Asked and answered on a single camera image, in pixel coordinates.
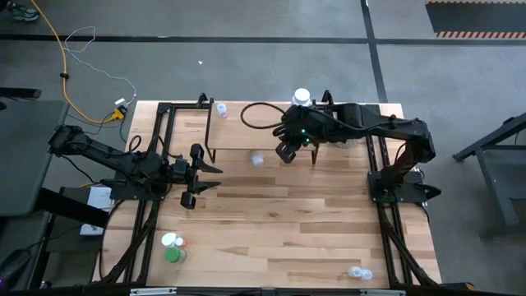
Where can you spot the large white medicine bottle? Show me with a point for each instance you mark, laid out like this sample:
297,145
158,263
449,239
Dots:
301,96

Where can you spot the grey desk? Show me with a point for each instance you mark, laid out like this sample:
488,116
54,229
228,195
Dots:
29,156

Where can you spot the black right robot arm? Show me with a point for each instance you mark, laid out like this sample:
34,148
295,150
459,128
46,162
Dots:
390,127

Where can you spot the small orange-red bottle white cap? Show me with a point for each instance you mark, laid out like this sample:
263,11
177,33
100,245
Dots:
180,241

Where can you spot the white bottle with colourful label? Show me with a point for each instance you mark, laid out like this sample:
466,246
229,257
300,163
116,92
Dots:
257,159

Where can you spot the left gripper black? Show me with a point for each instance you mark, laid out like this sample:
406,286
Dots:
185,172

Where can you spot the green-capped medicine bottle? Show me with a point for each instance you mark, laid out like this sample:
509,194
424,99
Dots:
173,255

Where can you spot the white box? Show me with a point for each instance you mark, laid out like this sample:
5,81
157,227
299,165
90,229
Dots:
98,199

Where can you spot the black aluminium table frame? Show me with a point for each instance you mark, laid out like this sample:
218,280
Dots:
185,105

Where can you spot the black mat with striped edge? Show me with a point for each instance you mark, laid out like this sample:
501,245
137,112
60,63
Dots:
476,18

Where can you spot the wooden shelf with black legs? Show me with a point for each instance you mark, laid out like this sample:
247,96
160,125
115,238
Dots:
238,131

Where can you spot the small clear bottle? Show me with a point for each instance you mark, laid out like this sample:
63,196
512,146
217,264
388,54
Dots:
222,109

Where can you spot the black metal stand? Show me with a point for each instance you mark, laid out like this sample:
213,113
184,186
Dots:
495,185

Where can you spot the white charger plug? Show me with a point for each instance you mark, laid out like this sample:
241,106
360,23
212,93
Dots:
120,101

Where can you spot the person's shoe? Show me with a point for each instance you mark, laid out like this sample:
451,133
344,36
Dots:
22,12

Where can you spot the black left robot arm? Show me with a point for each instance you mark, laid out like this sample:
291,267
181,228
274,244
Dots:
102,154

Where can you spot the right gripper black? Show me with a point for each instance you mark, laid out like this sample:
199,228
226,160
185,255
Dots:
293,123

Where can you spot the silver aluminium profile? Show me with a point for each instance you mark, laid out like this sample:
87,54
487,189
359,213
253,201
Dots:
382,292
152,291

